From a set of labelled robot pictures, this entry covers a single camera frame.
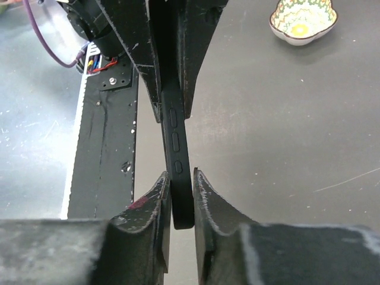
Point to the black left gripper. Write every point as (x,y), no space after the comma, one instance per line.
(120,29)

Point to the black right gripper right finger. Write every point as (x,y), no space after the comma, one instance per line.
(232,248)

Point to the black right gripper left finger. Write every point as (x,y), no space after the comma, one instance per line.
(130,248)

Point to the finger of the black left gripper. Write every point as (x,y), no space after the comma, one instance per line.
(197,21)

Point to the black smartphone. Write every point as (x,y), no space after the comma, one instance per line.
(162,14)

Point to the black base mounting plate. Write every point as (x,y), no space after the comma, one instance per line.
(102,181)

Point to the patterned floral small bowl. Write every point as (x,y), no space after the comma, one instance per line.
(300,22)

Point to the grey slotted cable duct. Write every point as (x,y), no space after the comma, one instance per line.
(92,49)

